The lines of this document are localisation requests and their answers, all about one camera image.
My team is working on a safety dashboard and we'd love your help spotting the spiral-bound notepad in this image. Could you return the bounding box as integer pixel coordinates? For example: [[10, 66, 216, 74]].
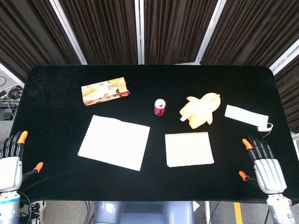
[[164, 132, 215, 168]]

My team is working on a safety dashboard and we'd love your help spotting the yellow plush toy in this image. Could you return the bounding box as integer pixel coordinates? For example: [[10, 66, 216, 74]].
[[179, 92, 221, 130]]

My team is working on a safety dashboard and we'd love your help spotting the black cable bundle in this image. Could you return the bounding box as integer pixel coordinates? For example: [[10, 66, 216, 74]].
[[0, 85, 24, 103]]

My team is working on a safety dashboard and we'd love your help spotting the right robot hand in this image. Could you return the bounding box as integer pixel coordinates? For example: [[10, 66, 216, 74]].
[[238, 134, 287, 194]]

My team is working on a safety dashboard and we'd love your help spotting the white screen frame post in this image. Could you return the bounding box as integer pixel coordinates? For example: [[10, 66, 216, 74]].
[[134, 0, 145, 65], [0, 62, 25, 88], [194, 0, 226, 65], [269, 38, 299, 75], [49, 0, 88, 65]]

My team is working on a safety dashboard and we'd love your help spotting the large white paper sheet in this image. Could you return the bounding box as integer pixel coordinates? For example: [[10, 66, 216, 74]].
[[77, 114, 151, 172]]

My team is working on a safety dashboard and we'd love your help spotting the orange snack box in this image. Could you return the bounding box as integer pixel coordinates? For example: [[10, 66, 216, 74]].
[[81, 77, 131, 106]]

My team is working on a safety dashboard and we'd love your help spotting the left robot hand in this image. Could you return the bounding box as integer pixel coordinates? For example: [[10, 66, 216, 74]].
[[0, 130, 44, 193]]

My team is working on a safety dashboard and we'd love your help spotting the red soda can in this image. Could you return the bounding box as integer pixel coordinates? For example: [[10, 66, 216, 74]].
[[154, 98, 167, 116]]

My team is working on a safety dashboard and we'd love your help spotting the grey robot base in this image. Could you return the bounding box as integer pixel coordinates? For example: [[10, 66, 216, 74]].
[[93, 200, 195, 224]]

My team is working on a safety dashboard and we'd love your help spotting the dark brown curtain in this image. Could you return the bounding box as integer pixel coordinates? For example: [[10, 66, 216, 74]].
[[0, 0, 299, 134]]

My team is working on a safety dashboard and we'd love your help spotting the blue cable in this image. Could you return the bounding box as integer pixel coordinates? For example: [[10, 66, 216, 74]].
[[209, 201, 221, 224]]

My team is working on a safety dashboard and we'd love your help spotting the black table cloth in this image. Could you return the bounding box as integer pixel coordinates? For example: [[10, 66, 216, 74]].
[[9, 64, 299, 202]]

